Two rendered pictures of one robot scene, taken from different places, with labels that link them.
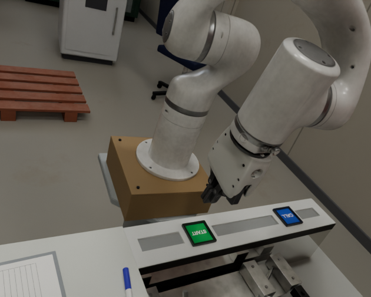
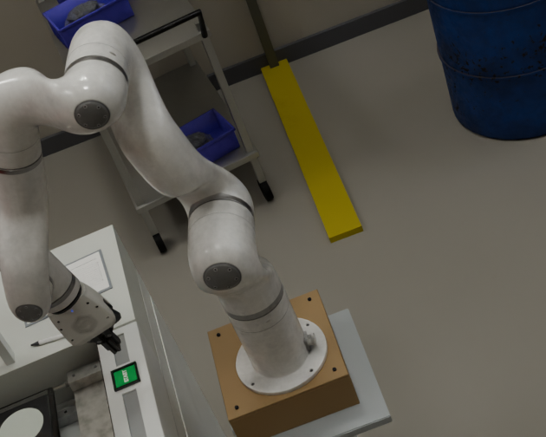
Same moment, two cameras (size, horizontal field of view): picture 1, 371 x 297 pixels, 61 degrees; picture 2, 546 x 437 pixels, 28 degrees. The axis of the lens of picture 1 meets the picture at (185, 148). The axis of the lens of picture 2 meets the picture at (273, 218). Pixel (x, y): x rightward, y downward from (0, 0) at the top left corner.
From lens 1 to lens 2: 232 cm
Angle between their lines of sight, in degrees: 93
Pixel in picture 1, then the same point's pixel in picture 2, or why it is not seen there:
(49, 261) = (103, 287)
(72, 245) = (117, 295)
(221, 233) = (128, 399)
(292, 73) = not seen: hidden behind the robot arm
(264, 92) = not seen: hidden behind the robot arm
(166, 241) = (121, 354)
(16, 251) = (114, 270)
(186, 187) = (229, 383)
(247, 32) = (191, 244)
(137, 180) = (230, 332)
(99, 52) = not seen: outside the picture
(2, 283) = (91, 272)
